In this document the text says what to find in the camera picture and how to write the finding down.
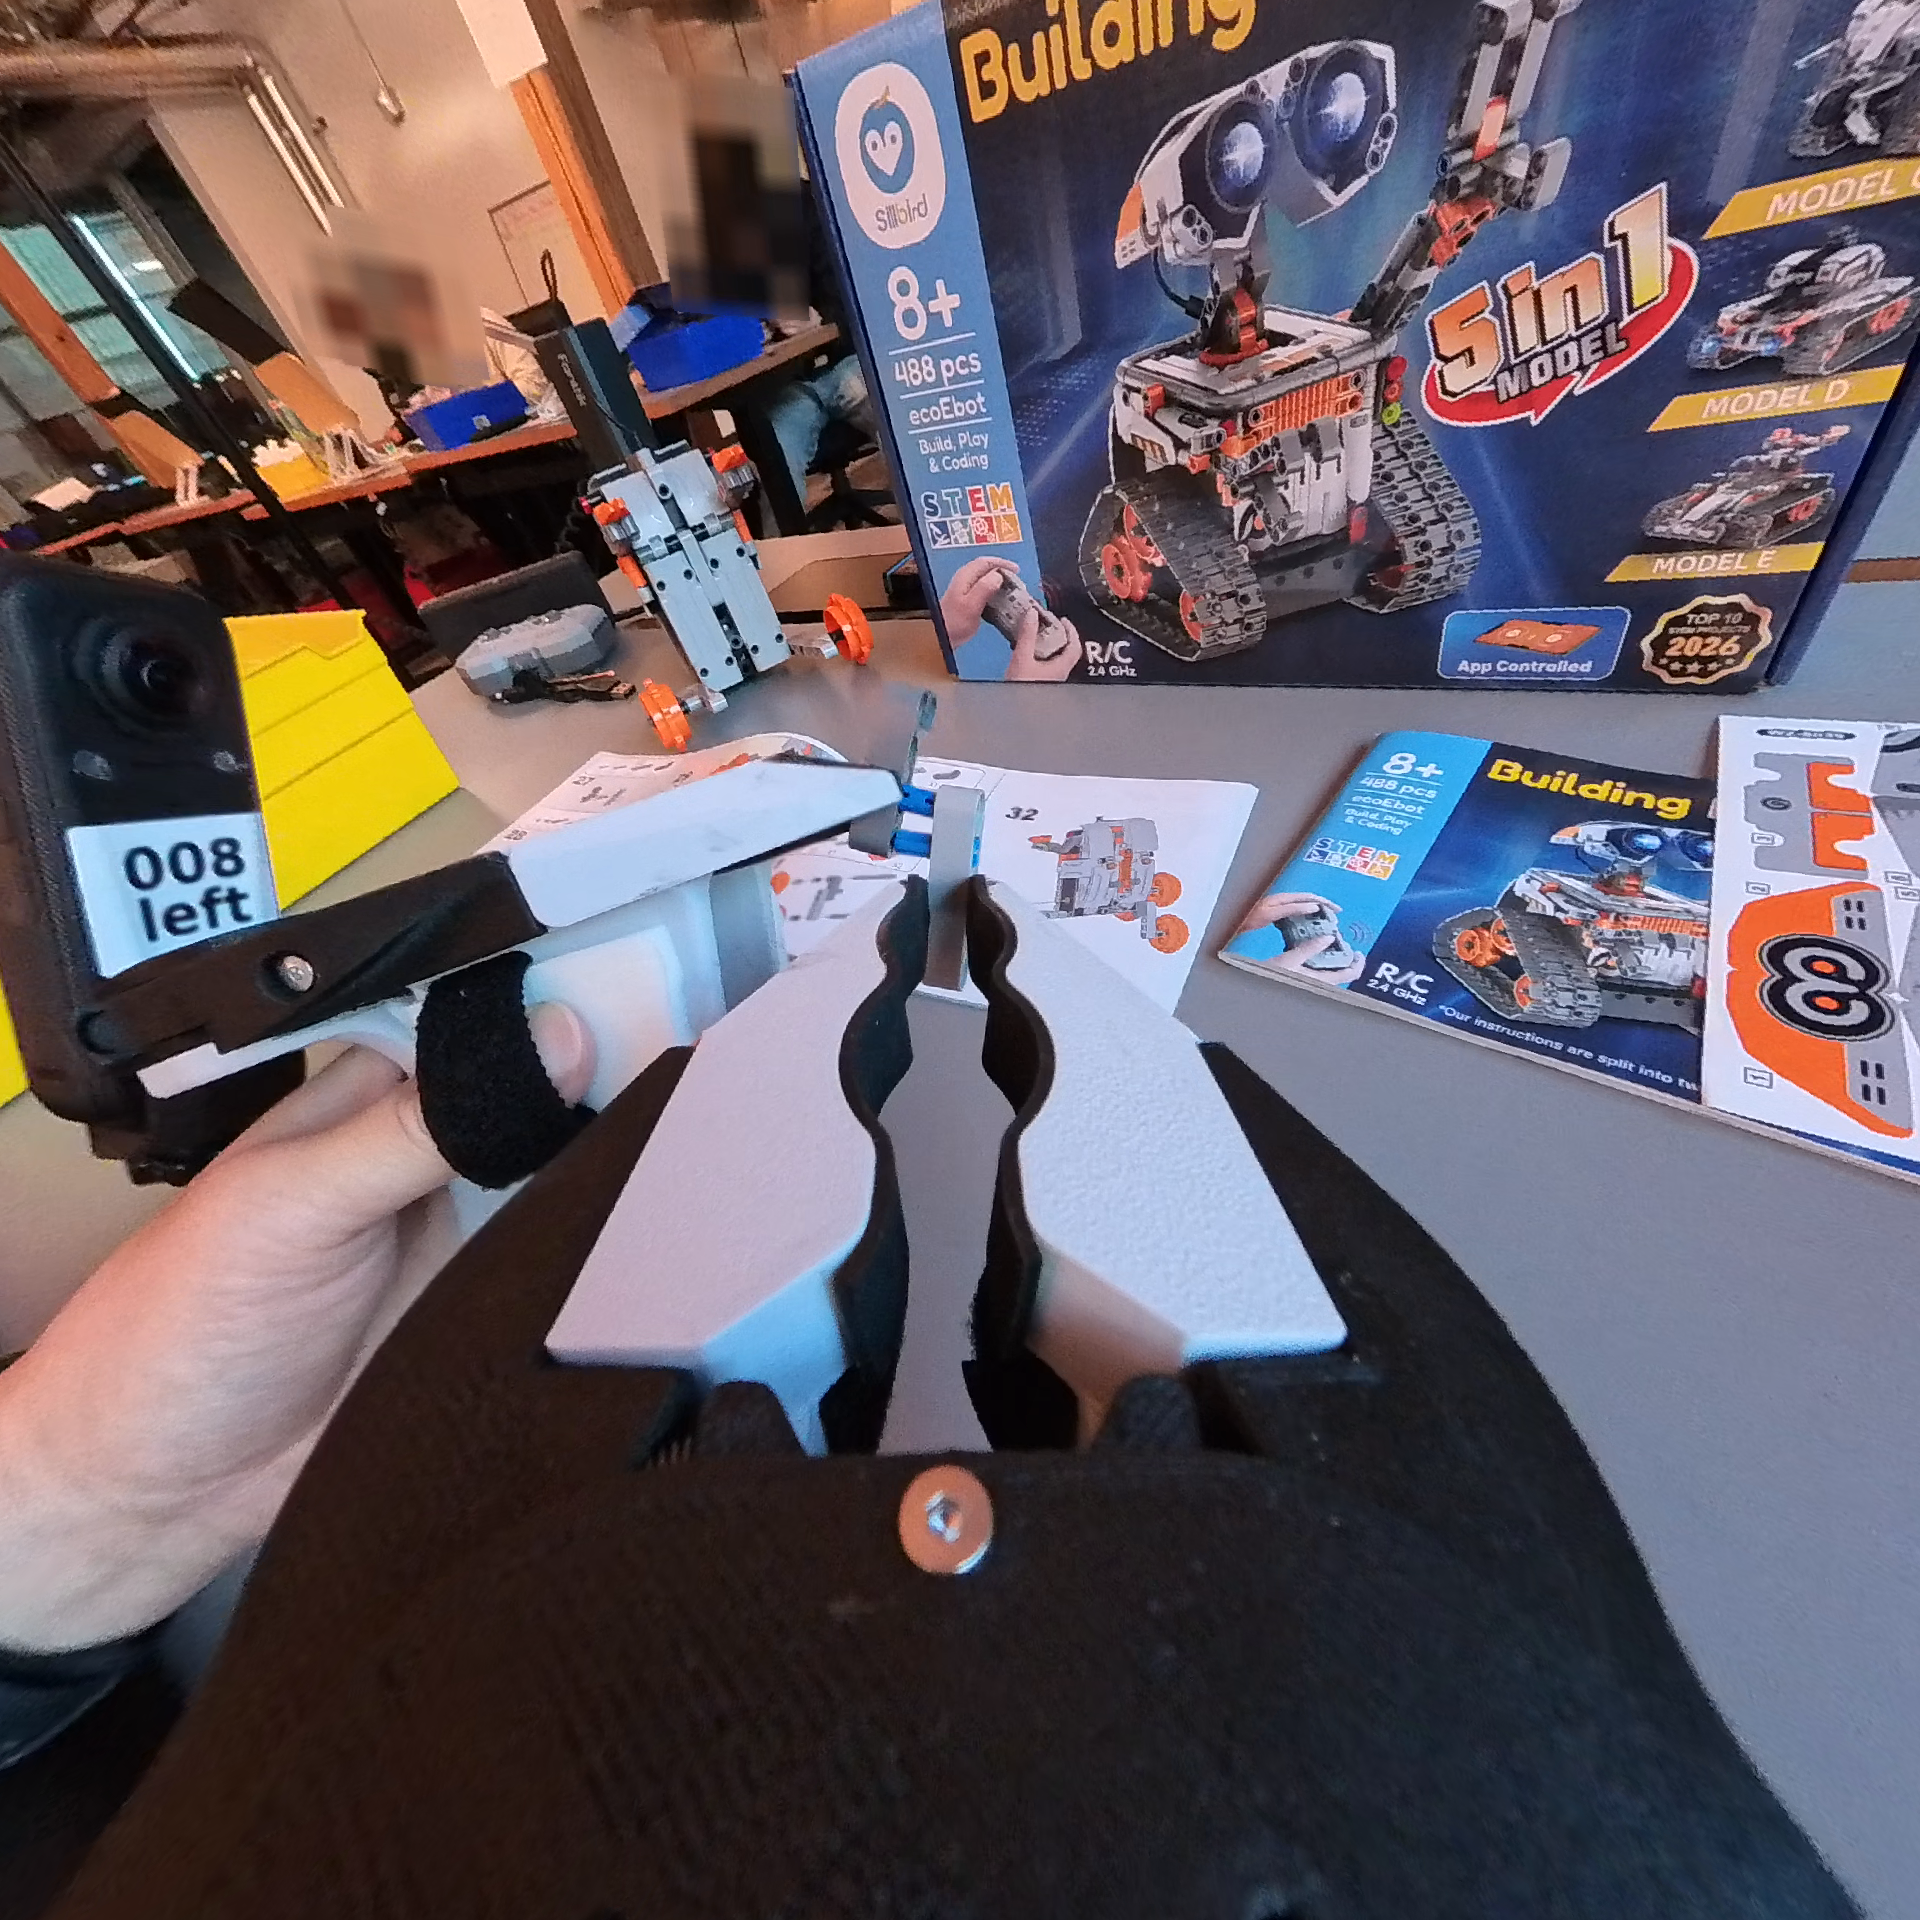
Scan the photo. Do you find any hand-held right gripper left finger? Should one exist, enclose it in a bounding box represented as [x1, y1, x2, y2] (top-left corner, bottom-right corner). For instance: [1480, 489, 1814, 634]
[550, 888, 919, 1456]

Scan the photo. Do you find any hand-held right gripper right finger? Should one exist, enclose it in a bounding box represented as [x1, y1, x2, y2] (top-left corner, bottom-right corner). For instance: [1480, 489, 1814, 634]
[973, 877, 1348, 1448]

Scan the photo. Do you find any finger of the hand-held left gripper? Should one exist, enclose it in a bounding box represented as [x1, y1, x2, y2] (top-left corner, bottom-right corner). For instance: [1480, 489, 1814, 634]
[513, 748, 911, 1043]

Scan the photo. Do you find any grey holed beam with blue pin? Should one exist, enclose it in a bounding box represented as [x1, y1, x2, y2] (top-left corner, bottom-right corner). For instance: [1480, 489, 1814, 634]
[844, 681, 944, 869]

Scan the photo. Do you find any short grey toy beam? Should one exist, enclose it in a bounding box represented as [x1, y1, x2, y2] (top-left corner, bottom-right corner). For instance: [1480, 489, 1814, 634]
[925, 780, 989, 990]

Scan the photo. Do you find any grey desk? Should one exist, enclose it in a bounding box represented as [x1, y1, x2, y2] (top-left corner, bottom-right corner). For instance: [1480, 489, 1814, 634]
[0, 532, 1920, 1920]

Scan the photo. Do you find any person's left hand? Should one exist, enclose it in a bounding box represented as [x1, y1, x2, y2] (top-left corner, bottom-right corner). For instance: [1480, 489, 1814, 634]
[0, 998, 604, 1661]

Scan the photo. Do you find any grey battery motor unit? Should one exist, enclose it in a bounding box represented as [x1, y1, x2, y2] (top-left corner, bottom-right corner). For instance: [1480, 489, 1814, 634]
[450, 602, 623, 694]

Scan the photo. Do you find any yellow plastic bin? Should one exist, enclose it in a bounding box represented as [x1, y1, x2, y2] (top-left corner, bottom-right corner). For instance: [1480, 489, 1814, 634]
[222, 609, 458, 913]

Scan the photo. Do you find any partly built toy robot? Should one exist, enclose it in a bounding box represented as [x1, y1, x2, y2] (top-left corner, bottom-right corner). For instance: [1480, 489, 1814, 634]
[584, 443, 796, 700]

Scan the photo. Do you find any black flat case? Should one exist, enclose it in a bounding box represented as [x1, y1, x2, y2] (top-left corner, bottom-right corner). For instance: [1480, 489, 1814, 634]
[422, 554, 616, 662]

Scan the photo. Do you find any open white instruction booklet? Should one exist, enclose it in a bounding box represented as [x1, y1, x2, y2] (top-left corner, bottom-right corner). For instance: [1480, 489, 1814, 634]
[481, 732, 1257, 1017]

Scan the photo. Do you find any blue instruction booklet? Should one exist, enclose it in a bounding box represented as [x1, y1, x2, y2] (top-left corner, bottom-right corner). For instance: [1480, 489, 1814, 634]
[1216, 732, 1718, 1112]

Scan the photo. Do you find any long wooden work table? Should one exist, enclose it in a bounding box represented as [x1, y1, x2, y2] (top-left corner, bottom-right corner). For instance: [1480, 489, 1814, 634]
[32, 322, 840, 558]

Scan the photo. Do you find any blue plastic bin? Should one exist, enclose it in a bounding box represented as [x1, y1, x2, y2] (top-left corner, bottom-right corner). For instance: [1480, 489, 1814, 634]
[624, 308, 757, 385]
[405, 385, 525, 446]

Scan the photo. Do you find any black upright device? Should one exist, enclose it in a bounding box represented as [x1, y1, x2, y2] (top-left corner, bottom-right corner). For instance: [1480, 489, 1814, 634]
[557, 315, 661, 466]

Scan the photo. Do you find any robot sticker sheet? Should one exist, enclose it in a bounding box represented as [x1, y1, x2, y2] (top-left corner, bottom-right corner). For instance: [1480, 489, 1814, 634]
[1701, 716, 1920, 1180]

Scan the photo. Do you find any robot kit box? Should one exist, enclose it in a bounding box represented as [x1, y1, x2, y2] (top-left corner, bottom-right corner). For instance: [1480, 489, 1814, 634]
[784, 0, 1920, 694]

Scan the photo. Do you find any black wrist band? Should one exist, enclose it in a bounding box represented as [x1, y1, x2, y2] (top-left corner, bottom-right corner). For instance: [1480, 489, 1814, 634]
[0, 1636, 168, 1773]

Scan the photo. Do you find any metal air duct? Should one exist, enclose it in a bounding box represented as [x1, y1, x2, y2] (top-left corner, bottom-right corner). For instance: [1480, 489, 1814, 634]
[0, 36, 274, 107]

